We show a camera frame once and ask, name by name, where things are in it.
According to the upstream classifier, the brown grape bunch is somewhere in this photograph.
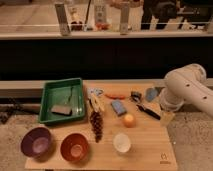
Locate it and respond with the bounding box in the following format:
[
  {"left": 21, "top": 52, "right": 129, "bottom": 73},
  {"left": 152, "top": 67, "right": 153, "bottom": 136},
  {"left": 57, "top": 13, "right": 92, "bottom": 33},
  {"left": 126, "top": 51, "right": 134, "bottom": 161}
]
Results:
[{"left": 90, "top": 112, "right": 103, "bottom": 143}]

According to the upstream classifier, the black tripod on floor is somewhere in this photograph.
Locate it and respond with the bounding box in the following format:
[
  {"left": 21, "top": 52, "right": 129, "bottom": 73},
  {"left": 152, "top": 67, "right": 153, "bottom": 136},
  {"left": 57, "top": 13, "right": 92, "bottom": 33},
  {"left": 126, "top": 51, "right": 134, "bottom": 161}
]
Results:
[{"left": 0, "top": 99, "right": 40, "bottom": 124}]

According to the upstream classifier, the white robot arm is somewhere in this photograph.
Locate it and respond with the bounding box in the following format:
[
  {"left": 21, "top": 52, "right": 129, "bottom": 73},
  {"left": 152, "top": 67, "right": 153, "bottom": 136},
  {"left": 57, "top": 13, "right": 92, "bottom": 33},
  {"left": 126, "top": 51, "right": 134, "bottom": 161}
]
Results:
[{"left": 159, "top": 63, "right": 213, "bottom": 127}]

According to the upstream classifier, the orange fruit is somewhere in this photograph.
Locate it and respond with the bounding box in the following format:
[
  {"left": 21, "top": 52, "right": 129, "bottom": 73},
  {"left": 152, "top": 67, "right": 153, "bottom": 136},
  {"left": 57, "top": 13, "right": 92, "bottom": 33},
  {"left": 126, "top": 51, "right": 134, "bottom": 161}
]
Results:
[{"left": 123, "top": 114, "right": 136, "bottom": 128}]

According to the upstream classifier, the white cup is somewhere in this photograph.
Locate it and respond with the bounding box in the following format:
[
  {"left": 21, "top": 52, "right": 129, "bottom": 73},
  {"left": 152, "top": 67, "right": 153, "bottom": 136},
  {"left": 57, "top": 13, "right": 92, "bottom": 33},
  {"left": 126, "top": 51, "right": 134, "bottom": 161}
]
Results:
[{"left": 113, "top": 133, "right": 131, "bottom": 153}]

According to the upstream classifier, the orange bowl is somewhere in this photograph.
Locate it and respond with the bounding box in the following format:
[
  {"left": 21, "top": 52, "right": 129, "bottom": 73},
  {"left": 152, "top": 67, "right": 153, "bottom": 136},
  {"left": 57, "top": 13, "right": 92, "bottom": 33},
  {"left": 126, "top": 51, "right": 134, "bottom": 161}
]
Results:
[{"left": 60, "top": 133, "right": 89, "bottom": 163}]

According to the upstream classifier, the orange carrot toy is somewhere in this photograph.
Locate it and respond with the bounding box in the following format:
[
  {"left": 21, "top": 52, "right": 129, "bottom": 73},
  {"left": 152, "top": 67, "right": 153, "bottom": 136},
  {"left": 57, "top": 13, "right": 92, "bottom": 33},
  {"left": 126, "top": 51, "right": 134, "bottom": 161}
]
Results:
[{"left": 105, "top": 94, "right": 126, "bottom": 100}]

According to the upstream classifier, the green plastic tray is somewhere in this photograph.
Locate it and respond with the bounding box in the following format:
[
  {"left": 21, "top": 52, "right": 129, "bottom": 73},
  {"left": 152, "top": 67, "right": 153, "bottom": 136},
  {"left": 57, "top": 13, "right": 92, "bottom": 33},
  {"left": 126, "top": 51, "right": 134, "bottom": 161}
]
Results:
[{"left": 38, "top": 78, "right": 86, "bottom": 125}]

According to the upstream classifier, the purple bowl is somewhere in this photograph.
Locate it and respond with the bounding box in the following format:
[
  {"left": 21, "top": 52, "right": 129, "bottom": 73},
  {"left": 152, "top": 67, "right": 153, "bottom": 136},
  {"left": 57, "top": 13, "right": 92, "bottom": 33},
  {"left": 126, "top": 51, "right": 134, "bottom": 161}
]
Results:
[{"left": 20, "top": 127, "right": 52, "bottom": 158}]

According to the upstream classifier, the black handled knife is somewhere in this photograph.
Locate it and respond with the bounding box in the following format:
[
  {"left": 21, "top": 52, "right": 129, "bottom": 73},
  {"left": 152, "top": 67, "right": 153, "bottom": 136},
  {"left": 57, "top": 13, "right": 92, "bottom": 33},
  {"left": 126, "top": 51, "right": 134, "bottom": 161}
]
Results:
[{"left": 136, "top": 105, "right": 161, "bottom": 120}]

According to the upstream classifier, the wooden board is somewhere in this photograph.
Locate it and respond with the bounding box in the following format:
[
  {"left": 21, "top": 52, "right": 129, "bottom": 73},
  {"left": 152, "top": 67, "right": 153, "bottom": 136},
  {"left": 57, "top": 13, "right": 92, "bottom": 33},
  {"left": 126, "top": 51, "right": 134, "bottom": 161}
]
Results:
[{"left": 24, "top": 82, "right": 179, "bottom": 171}]

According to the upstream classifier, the blue white cloth piece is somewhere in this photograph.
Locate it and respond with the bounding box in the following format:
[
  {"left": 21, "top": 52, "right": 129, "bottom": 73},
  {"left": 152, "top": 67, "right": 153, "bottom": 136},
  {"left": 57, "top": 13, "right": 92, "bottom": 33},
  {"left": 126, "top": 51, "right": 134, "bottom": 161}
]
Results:
[{"left": 87, "top": 88, "right": 104, "bottom": 97}]

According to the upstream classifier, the blue round object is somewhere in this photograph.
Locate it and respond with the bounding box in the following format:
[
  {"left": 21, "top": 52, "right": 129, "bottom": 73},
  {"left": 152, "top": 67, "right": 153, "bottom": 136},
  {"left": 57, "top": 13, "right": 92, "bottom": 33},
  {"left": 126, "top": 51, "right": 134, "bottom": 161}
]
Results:
[{"left": 145, "top": 88, "right": 158, "bottom": 102}]

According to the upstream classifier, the blue sponge block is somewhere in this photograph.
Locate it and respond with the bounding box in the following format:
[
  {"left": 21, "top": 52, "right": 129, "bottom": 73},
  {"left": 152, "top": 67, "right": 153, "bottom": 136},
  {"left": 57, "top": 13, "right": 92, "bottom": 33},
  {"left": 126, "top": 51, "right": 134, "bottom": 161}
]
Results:
[{"left": 111, "top": 100, "right": 127, "bottom": 116}]

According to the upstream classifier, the metal spoon in tray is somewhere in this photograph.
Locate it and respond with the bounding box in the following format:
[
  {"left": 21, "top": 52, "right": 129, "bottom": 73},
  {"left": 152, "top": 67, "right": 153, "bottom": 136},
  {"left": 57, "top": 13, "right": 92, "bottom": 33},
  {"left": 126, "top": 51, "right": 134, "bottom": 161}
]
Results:
[{"left": 70, "top": 87, "right": 81, "bottom": 115}]

